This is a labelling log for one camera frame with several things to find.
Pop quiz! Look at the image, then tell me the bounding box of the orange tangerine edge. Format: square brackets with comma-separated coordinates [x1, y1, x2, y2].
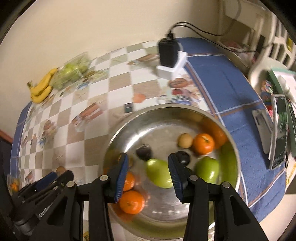
[123, 172, 135, 192]

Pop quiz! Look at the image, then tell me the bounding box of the orange tangerine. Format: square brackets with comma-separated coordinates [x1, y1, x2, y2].
[119, 190, 145, 214]
[193, 133, 215, 155]

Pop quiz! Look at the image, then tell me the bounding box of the small dark cherry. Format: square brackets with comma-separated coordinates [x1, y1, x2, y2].
[136, 144, 152, 161]

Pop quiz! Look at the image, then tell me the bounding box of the small green mango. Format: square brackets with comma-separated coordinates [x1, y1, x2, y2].
[145, 159, 173, 189]

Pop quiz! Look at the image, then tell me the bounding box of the tan longan fruit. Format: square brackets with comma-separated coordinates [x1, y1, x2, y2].
[177, 133, 194, 149]

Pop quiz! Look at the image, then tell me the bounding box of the checkered printed tablecloth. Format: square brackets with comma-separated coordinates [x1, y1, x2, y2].
[9, 38, 286, 221]

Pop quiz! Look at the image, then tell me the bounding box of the lower yellow banana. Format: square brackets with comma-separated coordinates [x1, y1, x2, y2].
[31, 86, 53, 103]

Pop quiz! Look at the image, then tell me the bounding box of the yellow banana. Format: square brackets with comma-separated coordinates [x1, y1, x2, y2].
[27, 68, 58, 96]
[31, 86, 53, 103]

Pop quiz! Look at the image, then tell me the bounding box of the large steel bowl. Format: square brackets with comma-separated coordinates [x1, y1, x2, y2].
[102, 104, 240, 240]

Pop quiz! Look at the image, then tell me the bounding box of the upper yellow banana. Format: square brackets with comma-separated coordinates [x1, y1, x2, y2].
[27, 68, 58, 96]

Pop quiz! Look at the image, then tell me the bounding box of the grey phone stand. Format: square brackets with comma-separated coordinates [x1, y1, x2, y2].
[252, 109, 273, 154]

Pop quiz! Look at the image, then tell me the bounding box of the smartphone on stand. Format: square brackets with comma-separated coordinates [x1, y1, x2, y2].
[268, 94, 288, 170]

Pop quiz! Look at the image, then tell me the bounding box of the clear box of green fruit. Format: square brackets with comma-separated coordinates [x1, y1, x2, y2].
[49, 52, 91, 90]

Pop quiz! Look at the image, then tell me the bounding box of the colourful snack can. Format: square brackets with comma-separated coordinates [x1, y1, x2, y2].
[260, 80, 273, 105]

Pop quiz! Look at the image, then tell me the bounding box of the white socket block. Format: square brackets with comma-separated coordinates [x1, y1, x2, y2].
[155, 50, 188, 80]

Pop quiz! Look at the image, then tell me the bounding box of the black power adapter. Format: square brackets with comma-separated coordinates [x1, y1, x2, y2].
[158, 32, 179, 68]

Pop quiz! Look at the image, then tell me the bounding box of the white plastic chair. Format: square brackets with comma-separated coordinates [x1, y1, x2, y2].
[216, 1, 295, 91]

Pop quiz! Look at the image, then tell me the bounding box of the black cable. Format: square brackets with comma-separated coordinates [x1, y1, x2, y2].
[167, 0, 273, 54]

